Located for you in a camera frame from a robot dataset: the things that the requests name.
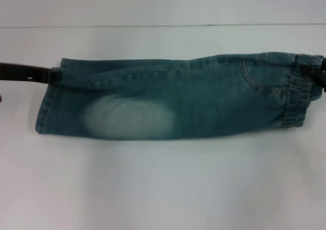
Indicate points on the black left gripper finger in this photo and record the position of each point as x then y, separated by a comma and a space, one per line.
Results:
56, 74

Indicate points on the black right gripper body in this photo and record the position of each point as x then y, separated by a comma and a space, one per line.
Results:
322, 74

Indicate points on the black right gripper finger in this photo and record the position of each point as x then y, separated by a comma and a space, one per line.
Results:
307, 71

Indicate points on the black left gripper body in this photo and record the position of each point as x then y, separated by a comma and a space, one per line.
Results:
20, 72

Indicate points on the blue denim shorts with print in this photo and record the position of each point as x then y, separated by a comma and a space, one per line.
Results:
178, 97

